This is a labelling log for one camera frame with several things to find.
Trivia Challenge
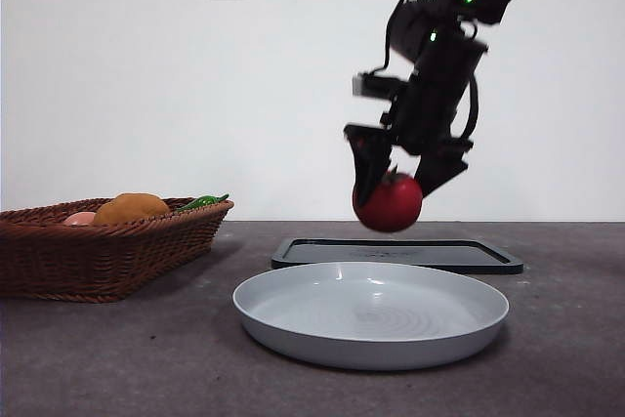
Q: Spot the red tomato with green stem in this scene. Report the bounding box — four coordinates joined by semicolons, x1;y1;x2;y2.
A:
352;169;425;234

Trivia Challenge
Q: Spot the green pepper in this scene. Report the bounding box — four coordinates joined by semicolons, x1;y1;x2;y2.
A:
174;194;230;215

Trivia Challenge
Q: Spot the black rectangular tray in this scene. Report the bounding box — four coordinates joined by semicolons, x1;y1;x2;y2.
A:
271;237;524;277

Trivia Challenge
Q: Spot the grey round plate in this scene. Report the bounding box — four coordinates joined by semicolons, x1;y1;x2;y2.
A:
231;261;510;372

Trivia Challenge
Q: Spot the brown wicker basket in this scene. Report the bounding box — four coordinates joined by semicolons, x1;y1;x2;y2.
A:
0;197;235;305

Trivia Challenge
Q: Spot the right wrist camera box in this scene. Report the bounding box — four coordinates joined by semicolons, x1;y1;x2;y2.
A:
352;72;409;99

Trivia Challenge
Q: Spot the pale pink round food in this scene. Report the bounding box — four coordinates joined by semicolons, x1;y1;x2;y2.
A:
62;211;99;229

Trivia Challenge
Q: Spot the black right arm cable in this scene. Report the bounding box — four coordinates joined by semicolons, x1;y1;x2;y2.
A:
382;0;443;71

